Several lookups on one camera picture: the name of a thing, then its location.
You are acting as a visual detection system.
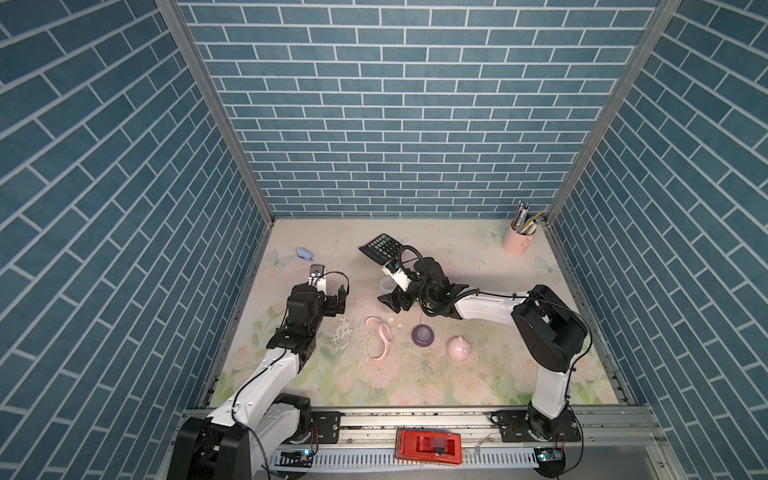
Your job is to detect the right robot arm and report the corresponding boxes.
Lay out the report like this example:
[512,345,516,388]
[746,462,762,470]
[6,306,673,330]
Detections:
[378,257,592,441]

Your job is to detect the pink bottle handle ring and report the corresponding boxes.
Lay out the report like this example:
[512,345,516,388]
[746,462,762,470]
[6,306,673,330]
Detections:
[364,316,395,362]

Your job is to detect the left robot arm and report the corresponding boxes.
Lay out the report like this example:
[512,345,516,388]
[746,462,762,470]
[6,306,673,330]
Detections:
[167,280,349,479]

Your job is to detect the pink bottle cap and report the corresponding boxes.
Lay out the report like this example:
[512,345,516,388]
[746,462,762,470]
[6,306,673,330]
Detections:
[446,336,472,362]

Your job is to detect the red box on rail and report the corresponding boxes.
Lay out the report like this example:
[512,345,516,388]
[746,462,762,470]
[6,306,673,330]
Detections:
[394,429,463,465]

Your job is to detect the black calculator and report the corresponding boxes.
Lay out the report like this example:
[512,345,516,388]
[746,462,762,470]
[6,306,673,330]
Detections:
[359,233,403,266]

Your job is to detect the clear baby bottle body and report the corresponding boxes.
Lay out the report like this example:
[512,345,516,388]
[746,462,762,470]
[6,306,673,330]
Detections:
[379,276,399,294]

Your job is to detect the purple collar with nipple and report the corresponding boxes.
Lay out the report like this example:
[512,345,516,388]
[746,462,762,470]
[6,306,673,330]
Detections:
[411,324,435,348]

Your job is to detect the aluminium front rail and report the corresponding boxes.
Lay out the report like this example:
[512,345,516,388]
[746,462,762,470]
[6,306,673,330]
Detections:
[170,406,667,457]

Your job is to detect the small blue eraser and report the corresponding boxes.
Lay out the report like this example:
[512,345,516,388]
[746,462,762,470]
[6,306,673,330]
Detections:
[296,248,314,261]

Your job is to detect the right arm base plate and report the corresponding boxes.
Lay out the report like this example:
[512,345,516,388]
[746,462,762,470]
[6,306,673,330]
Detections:
[487,406,582,443]

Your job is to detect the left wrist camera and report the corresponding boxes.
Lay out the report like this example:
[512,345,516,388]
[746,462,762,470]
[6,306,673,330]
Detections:
[308,264,328,294]

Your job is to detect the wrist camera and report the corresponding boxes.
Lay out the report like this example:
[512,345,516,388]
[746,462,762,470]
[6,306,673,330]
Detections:
[382,257,418,292]
[308,264,328,294]

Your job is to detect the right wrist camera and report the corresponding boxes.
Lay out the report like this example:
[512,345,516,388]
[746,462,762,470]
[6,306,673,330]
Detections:
[382,257,418,292]

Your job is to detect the pink pen cup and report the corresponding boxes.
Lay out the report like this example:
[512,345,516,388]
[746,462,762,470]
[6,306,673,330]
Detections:
[502,223,536,256]

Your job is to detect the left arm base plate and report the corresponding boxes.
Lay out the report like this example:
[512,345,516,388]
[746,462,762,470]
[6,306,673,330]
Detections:
[285,411,342,445]

